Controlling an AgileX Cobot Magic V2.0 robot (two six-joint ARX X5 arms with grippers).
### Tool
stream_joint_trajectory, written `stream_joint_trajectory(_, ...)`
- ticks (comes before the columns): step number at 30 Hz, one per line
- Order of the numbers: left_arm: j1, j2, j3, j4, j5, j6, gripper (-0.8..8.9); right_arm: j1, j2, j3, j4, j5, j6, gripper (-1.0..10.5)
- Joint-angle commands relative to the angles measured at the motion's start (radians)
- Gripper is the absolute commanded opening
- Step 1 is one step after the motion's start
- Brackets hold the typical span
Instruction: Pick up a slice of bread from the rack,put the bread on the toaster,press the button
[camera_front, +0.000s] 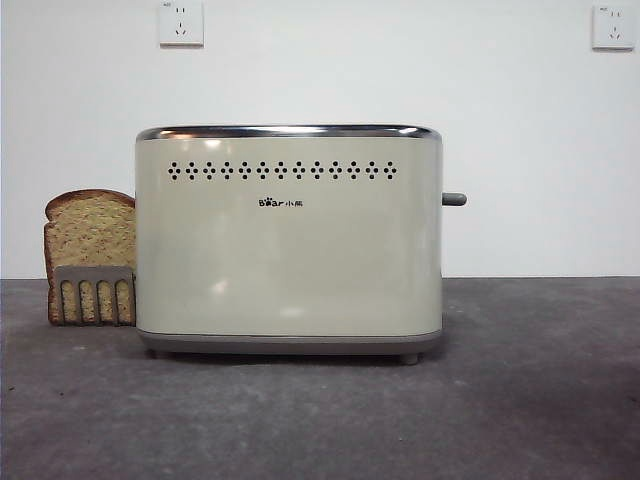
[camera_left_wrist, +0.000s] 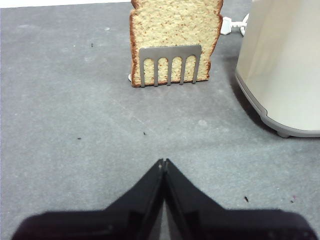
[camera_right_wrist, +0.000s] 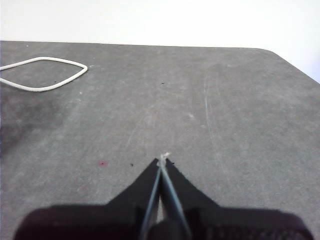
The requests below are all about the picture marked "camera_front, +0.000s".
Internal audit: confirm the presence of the grey metal toast rack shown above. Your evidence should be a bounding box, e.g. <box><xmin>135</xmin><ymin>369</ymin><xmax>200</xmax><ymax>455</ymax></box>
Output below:
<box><xmin>53</xmin><ymin>264</ymin><xmax>139</xmax><ymax>328</ymax></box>

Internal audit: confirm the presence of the brown bread slice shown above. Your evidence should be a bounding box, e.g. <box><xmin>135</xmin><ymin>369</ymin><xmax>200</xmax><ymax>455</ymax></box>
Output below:
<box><xmin>43</xmin><ymin>188</ymin><xmax>137</xmax><ymax>327</ymax></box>

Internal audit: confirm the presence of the white wall socket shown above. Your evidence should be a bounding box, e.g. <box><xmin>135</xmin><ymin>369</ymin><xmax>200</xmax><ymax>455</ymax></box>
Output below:
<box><xmin>591</xmin><ymin>4</ymin><xmax>636</xmax><ymax>51</ymax></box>
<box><xmin>158</xmin><ymin>0</ymin><xmax>205</xmax><ymax>49</ymax></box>

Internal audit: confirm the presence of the cream two-slot toaster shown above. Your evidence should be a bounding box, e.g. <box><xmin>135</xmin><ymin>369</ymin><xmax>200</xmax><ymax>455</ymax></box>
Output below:
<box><xmin>134</xmin><ymin>123</ymin><xmax>444</xmax><ymax>365</ymax></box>

